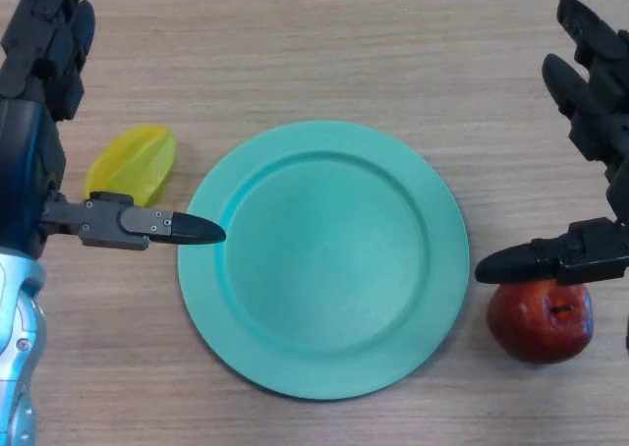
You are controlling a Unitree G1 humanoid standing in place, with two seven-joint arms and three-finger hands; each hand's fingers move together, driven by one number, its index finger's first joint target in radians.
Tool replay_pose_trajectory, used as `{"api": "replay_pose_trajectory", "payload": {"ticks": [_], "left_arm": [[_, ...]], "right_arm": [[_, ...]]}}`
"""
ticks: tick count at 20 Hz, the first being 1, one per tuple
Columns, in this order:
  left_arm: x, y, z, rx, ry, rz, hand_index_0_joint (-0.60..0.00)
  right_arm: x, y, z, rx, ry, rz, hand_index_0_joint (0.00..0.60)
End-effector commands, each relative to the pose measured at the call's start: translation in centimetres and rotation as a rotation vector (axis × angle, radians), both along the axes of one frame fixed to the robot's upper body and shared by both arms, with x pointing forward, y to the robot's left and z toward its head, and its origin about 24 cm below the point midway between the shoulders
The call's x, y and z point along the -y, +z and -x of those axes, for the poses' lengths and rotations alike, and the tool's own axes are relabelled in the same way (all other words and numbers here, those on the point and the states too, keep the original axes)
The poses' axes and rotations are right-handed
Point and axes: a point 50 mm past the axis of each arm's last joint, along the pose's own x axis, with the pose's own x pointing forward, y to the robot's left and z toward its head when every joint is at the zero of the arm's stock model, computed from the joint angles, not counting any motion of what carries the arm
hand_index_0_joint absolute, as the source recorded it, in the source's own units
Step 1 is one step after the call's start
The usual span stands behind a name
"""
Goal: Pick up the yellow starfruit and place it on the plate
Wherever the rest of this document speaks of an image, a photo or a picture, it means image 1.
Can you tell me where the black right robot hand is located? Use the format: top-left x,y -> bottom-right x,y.
475,0 -> 629,288

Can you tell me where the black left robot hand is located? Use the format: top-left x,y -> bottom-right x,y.
0,0 -> 227,263

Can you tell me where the yellow starfruit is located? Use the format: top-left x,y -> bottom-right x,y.
83,124 -> 178,209

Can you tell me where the green round plate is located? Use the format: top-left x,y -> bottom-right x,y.
175,120 -> 471,402

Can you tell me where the red apple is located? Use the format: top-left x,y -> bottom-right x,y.
486,278 -> 595,365

